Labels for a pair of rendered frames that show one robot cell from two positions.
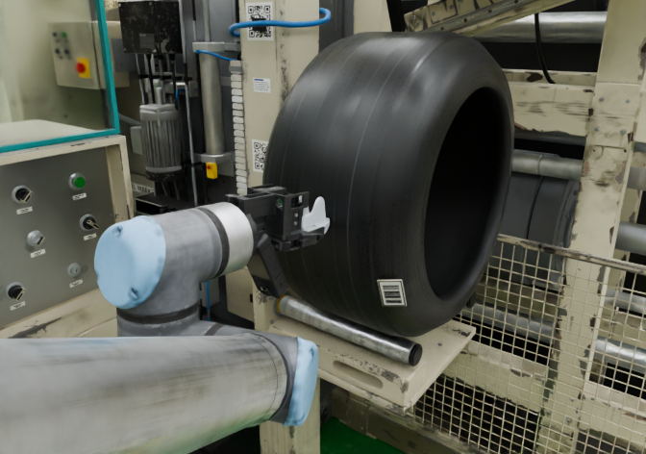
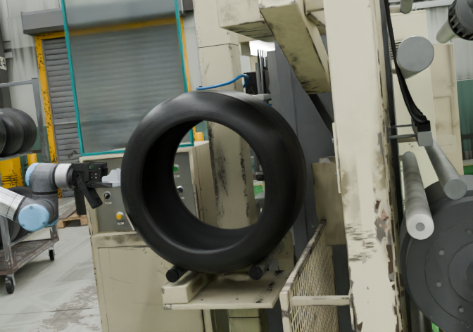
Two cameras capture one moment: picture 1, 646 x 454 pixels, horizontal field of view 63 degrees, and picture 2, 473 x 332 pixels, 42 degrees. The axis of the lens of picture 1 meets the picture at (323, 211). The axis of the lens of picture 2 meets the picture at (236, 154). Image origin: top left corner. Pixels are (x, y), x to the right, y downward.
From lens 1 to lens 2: 2.13 m
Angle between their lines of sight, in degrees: 68
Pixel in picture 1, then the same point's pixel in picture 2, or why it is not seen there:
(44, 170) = not seen: hidden behind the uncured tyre
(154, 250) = (30, 170)
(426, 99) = (141, 127)
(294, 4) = (210, 77)
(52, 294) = not seen: hidden behind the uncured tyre
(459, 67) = (165, 111)
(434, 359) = (218, 301)
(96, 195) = (184, 177)
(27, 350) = not seen: outside the picture
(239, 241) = (59, 176)
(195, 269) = (42, 180)
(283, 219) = (84, 173)
